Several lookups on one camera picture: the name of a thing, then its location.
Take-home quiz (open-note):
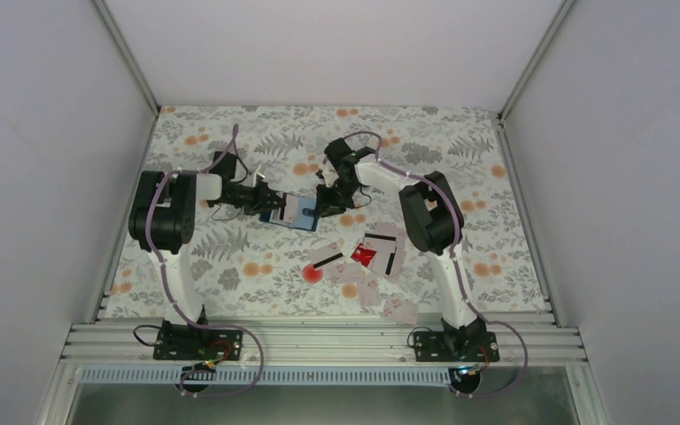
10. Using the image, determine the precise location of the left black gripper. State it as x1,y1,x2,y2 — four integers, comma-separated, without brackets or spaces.
219,181,286,216

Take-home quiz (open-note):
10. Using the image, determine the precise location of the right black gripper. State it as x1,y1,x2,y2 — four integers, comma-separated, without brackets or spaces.
314,177,359,218

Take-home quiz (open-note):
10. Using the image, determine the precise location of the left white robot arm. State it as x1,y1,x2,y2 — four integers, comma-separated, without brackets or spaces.
128,151,286,359

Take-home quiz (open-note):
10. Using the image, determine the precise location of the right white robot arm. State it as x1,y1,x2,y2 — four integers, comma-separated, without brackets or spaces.
316,138,487,360

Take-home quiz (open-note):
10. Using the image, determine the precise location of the red credit card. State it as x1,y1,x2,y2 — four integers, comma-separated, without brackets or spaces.
351,243,377,269

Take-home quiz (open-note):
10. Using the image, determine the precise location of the floral card in middle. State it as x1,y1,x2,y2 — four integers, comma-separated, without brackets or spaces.
357,278,382,308

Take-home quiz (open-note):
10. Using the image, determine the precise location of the floral patterned table mat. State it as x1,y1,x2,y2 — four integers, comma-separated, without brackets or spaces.
107,106,545,323

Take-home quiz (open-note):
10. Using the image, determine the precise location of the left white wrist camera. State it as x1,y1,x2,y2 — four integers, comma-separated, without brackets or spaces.
251,166,265,187

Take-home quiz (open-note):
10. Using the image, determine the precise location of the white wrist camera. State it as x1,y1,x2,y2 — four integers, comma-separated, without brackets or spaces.
317,163,337,187
251,166,265,187

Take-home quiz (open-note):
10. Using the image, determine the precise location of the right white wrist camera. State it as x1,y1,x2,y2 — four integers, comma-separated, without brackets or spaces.
317,163,337,187

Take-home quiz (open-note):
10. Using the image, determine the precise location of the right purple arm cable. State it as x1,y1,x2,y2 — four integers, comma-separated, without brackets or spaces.
339,131,531,376

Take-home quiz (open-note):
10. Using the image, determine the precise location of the floral card near rail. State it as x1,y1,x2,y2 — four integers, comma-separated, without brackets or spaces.
381,297,419,325

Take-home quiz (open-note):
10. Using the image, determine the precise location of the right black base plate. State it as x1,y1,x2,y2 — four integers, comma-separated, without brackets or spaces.
408,330,500,363

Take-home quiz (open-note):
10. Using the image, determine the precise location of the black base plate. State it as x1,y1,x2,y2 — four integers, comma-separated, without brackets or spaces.
152,328,243,361
408,330,500,363

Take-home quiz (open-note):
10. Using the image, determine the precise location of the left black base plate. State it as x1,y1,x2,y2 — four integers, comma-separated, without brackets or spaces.
152,328,243,361

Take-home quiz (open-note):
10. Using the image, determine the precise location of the grey slotted cable duct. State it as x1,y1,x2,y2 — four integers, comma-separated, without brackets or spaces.
77,365,450,387

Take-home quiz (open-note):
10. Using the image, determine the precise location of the aluminium rail frame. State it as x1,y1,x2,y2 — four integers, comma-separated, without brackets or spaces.
59,314,589,367

